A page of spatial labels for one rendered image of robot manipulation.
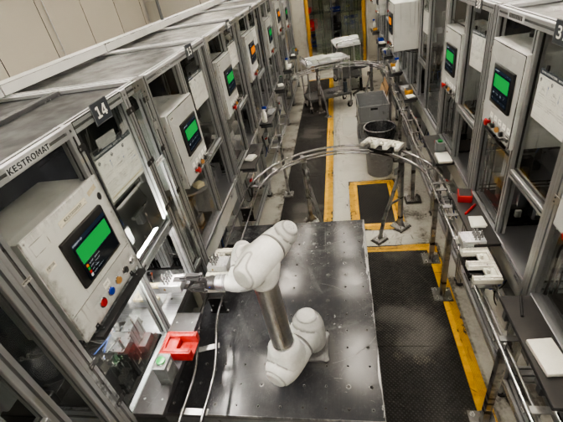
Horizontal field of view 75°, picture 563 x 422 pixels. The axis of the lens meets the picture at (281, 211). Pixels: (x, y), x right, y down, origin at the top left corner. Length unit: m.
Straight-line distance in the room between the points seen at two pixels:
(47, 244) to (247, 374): 1.17
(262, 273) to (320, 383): 0.79
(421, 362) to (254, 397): 1.30
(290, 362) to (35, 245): 1.10
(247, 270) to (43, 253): 0.65
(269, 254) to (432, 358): 1.78
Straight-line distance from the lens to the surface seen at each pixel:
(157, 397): 1.89
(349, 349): 2.08
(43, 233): 1.38
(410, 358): 2.87
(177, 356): 1.92
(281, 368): 1.78
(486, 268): 2.29
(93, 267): 1.52
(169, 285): 2.10
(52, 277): 1.41
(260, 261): 1.37
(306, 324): 1.85
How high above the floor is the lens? 2.38
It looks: 33 degrees down
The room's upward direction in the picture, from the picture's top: 11 degrees counter-clockwise
